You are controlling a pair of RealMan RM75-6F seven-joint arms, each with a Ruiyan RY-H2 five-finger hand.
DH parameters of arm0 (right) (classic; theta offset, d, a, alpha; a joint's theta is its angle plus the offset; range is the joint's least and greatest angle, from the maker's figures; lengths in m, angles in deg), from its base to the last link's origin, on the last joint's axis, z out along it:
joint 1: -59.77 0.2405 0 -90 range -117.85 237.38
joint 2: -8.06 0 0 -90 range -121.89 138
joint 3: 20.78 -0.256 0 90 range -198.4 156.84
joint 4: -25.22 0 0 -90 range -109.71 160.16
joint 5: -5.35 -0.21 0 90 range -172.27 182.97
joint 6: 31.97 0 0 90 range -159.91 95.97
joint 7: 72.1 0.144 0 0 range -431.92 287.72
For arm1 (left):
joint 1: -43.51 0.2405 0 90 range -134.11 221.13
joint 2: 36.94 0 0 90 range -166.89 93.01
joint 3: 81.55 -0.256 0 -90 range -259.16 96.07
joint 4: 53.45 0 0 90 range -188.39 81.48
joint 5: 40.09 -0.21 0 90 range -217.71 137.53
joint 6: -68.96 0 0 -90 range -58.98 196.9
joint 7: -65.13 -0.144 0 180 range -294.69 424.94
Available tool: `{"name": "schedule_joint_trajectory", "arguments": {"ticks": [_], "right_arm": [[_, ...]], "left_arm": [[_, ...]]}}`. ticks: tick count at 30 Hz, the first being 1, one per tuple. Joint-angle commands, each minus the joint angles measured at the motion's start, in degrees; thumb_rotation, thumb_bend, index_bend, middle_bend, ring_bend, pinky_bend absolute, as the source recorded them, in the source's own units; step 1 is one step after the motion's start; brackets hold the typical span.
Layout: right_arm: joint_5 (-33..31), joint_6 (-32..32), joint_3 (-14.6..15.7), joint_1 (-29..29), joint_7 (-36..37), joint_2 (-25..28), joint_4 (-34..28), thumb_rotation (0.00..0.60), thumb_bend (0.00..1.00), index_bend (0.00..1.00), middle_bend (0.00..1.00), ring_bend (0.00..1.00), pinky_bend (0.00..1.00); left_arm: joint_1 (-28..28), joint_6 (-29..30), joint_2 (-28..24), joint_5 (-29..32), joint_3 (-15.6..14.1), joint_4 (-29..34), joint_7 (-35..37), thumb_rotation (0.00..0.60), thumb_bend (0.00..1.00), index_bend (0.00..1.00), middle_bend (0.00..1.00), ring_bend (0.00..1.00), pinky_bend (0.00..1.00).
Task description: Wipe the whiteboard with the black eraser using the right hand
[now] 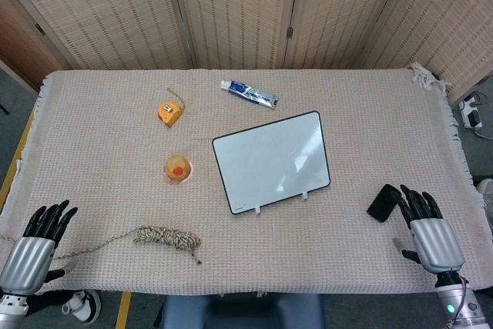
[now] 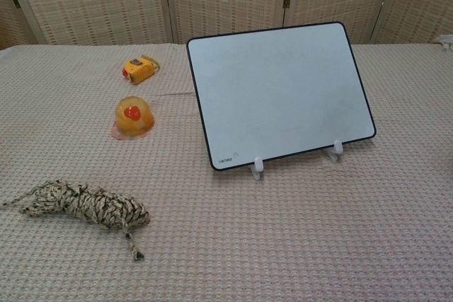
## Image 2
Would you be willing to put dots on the white plastic display stand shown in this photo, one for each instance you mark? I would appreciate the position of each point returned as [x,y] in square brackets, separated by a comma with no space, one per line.
[258,167]

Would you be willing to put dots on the yellow fruit jelly cup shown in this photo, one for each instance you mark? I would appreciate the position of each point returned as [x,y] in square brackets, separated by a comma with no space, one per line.
[134,118]

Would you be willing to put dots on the pink waffle-weave tablecloth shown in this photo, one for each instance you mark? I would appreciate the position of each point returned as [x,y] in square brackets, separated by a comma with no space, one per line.
[247,231]

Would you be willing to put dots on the yellow tape measure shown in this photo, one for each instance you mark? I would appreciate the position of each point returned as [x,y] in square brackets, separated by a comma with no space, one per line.
[138,69]

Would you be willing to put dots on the white board black frame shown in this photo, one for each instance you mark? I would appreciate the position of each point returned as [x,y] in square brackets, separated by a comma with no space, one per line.
[279,93]

